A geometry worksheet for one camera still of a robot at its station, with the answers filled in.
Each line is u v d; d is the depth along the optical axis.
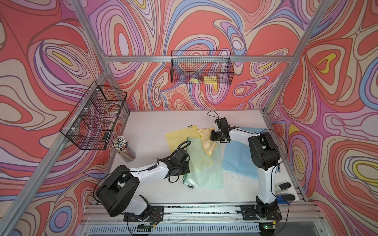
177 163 0.68
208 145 0.96
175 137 1.07
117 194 0.42
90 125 0.74
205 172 0.88
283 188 0.78
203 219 0.73
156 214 0.72
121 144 0.79
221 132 0.89
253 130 0.67
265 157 0.56
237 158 0.94
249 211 0.73
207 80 0.82
